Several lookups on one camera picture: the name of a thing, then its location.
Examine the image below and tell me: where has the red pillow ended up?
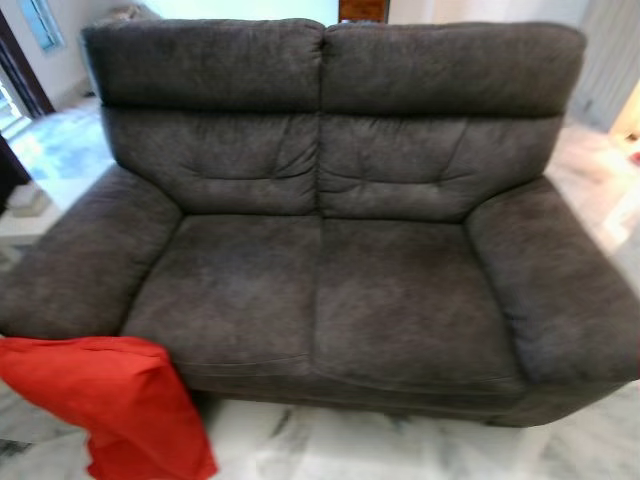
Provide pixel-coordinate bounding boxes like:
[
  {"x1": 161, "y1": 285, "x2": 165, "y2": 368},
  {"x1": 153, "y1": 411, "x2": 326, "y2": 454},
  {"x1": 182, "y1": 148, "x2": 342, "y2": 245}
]
[{"x1": 0, "y1": 336, "x2": 219, "y2": 480}]

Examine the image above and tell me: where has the grey fabric two-seat sofa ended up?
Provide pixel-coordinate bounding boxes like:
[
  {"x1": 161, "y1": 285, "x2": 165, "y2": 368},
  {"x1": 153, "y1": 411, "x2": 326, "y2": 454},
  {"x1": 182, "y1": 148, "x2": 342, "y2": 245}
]
[{"x1": 0, "y1": 18, "x2": 640, "y2": 429}]

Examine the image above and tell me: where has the white curtain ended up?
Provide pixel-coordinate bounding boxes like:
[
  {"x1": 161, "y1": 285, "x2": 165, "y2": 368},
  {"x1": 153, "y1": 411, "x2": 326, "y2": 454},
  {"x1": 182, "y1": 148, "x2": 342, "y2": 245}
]
[{"x1": 570, "y1": 0, "x2": 640, "y2": 131}]

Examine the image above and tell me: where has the dark wooden furniture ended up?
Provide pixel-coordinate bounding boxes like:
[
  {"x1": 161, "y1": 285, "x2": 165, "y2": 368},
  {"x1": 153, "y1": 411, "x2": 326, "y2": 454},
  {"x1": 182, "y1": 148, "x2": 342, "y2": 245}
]
[{"x1": 338, "y1": 0, "x2": 389, "y2": 23}]

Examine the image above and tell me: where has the blue-tinted window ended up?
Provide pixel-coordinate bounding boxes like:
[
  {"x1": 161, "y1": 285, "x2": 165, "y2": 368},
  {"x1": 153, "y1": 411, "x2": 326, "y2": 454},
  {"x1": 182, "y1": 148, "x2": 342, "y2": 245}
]
[{"x1": 18, "y1": 0, "x2": 63, "y2": 51}]

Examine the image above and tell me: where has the dark wooden door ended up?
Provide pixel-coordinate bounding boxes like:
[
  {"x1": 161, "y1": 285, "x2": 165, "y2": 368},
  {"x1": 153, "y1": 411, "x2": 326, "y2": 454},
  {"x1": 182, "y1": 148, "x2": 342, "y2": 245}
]
[{"x1": 0, "y1": 10, "x2": 56, "y2": 119}]

